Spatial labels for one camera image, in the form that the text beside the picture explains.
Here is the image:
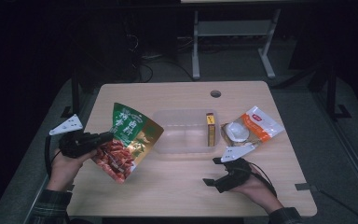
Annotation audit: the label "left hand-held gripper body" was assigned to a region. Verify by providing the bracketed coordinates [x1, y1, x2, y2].
[48, 113, 103, 159]

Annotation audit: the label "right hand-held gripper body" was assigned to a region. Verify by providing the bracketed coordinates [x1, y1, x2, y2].
[213, 143, 256, 194]

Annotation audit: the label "green snack pouch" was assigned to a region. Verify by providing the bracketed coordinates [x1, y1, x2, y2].
[90, 102, 165, 185]

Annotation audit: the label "clear plastic container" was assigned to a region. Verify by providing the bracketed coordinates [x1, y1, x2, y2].
[151, 107, 222, 155]

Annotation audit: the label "person's left hand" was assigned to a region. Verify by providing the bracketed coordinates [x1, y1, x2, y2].
[46, 148, 98, 192]

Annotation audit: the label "black metal stand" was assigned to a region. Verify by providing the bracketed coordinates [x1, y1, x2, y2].
[325, 63, 352, 121]
[60, 69, 82, 121]

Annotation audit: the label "white orange snack bag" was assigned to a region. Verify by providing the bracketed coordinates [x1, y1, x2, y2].
[220, 105, 285, 150]

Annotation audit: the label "grey tape strip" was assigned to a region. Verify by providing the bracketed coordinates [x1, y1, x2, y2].
[294, 183, 319, 192]

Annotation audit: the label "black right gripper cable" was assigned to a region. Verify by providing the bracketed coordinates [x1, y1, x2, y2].
[247, 161, 278, 198]

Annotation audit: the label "metal floor rail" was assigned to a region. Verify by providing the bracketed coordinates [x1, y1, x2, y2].
[21, 92, 98, 224]
[310, 90, 358, 203]

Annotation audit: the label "black floor cables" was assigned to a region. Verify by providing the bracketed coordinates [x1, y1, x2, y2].
[132, 34, 198, 84]

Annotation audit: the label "thin black floor cable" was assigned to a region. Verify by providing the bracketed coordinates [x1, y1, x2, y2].
[317, 189, 358, 224]

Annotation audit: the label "grey metal desk frame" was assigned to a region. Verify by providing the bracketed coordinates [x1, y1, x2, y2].
[191, 8, 282, 80]

